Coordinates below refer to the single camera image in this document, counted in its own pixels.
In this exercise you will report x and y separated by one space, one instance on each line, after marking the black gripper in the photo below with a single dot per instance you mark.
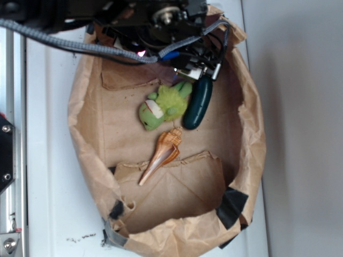
172 31

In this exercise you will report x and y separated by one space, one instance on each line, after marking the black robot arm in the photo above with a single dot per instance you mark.
70 26

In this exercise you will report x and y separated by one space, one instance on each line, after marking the green plush frog toy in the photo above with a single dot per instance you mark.
166 104

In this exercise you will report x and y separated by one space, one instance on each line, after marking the dark green plastic cucumber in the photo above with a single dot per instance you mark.
199 101

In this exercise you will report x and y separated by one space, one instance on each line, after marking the orange spiral seashell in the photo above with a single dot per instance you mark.
166 151

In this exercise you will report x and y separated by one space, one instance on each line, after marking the brown paper bag tray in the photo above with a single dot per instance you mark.
199 201

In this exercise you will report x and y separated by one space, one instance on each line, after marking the black mounting bracket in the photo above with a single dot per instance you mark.
6 148

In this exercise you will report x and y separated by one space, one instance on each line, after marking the aluminium frame rail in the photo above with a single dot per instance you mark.
13 106

